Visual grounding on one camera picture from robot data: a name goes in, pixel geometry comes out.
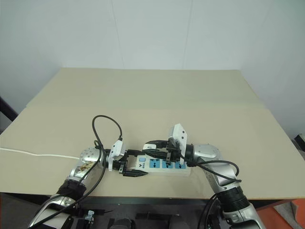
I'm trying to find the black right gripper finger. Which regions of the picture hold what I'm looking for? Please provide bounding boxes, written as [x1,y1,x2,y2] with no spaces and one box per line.
[145,140,169,149]
[147,150,170,160]

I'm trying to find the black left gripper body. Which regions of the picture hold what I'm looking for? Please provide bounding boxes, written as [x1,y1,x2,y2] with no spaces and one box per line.
[111,149,131,177]

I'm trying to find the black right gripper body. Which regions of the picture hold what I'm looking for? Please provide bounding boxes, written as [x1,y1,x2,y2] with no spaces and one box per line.
[166,139,185,168]

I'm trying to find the white power strip blue sockets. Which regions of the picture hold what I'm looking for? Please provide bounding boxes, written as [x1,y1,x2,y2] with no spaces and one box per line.
[128,154,192,178]

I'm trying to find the dark rounded shape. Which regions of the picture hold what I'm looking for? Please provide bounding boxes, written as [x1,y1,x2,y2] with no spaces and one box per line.
[109,218,134,229]

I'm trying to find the orange floor mat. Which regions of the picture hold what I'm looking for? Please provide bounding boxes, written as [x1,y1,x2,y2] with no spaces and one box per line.
[256,199,305,229]

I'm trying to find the dark box with pale top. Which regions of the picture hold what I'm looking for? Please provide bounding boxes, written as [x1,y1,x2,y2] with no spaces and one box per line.
[294,133,305,152]

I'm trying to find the dark furniture piece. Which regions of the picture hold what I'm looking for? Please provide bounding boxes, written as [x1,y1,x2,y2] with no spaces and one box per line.
[0,95,20,135]

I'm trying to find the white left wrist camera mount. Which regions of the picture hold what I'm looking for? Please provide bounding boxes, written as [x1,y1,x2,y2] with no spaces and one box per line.
[107,140,127,172]

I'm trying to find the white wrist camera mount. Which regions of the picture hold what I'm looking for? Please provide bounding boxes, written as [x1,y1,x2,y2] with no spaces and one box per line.
[107,140,127,172]
[167,123,189,166]

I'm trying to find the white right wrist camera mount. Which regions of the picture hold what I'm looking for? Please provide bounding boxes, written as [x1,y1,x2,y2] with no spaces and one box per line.
[167,123,189,166]

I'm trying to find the black table frame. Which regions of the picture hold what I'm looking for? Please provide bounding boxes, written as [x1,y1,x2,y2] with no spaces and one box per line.
[0,192,286,229]

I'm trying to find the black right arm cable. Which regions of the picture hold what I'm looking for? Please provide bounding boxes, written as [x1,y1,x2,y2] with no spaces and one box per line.
[180,152,242,229]

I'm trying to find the white power strip cord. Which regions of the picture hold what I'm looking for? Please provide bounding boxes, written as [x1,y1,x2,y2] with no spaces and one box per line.
[0,147,81,160]

